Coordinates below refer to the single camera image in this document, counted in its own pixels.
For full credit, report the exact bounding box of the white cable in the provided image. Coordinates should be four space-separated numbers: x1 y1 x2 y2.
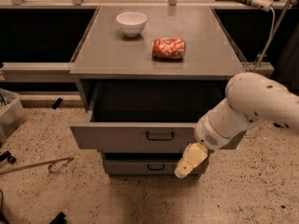
242 7 277 140

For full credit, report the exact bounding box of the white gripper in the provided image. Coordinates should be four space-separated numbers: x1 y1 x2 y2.
174 99 263 178

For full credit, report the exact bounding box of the white ceramic bowl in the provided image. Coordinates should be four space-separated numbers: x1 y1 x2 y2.
116 11 148 36

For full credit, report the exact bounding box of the clear plastic storage bin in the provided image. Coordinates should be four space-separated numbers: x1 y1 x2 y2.
0 89 26 145

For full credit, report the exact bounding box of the black clip on floor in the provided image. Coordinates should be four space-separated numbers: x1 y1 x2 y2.
0 151 16 164

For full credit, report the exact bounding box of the grey side rail beam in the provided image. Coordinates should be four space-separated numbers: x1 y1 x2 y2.
1 63 75 83

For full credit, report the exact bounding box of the grey drawer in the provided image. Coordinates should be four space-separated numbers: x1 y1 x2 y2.
69 79 247 154
101 158 210 176

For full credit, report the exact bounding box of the black block on floor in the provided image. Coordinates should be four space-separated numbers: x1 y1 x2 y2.
52 97 63 109

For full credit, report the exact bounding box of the grey top drawer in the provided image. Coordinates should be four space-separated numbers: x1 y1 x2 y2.
69 79 247 154

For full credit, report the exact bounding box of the black object bottom edge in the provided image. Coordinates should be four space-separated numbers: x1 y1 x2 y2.
50 212 66 224

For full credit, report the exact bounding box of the grey bottom drawer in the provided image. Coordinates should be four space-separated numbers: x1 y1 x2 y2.
101 158 210 176

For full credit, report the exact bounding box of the crushed orange soda can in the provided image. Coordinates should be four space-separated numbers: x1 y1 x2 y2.
152 37 186 60

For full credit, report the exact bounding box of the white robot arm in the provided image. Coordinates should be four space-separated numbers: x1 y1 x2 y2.
175 72 299 178

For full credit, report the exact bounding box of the metal rod on floor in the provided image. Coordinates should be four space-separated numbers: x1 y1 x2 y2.
0 157 74 175

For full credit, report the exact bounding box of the grey drawer cabinet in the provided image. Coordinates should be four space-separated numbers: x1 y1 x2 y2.
70 5 243 175

